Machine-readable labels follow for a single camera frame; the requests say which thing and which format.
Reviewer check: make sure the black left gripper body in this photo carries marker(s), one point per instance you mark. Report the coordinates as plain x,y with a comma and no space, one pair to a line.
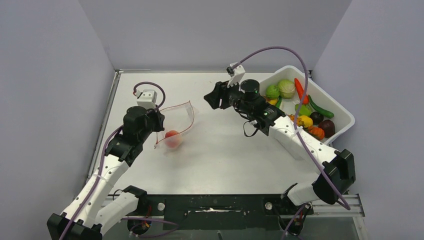
153,122

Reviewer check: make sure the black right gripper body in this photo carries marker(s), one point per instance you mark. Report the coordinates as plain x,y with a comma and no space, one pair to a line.
238,104

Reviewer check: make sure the small green cabbage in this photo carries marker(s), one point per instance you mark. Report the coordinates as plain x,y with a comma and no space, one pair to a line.
272,92

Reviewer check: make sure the toy peach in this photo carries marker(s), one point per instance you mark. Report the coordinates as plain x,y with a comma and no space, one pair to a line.
173,139

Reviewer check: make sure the clear zip bag orange zipper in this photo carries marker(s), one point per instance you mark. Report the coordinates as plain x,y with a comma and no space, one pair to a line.
180,118

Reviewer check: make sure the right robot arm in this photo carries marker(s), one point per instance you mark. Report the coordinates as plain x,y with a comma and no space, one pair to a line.
336,168

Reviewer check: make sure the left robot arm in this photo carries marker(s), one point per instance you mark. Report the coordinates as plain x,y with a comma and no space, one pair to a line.
86,218

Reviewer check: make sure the yellow banana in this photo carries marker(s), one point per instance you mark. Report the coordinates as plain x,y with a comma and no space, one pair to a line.
272,101

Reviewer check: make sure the green bean pod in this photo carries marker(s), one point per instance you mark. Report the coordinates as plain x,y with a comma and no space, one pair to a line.
279,104

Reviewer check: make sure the pale green cabbage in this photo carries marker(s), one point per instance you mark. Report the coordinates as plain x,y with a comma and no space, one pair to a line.
286,88

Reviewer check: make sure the toy pineapple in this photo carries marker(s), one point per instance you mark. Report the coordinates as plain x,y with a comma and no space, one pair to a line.
295,120

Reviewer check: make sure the white plastic bin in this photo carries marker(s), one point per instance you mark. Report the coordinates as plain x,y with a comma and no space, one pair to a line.
342,119

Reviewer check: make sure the red chili pepper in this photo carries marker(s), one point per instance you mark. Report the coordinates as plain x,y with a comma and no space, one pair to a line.
301,92

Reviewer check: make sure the light green pepper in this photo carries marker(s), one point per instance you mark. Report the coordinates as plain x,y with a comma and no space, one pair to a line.
304,110

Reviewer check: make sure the dark avocado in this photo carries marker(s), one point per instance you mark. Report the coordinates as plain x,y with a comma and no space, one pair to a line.
316,117

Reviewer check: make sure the orange pumpkin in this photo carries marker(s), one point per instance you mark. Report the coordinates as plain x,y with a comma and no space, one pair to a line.
317,132

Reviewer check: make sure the dark green cucumber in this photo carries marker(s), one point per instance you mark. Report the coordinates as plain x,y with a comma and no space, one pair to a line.
326,113

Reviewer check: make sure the dark red beet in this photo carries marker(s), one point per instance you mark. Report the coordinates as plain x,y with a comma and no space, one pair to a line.
328,127

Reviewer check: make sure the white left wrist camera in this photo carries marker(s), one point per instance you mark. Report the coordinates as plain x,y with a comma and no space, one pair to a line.
146,98

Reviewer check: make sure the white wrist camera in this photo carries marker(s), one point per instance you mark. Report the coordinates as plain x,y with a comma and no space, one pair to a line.
146,98
236,72

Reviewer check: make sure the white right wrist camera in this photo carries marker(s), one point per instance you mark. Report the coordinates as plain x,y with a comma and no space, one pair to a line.
236,72

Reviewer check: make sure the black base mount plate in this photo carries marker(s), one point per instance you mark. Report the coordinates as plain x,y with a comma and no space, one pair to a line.
270,212

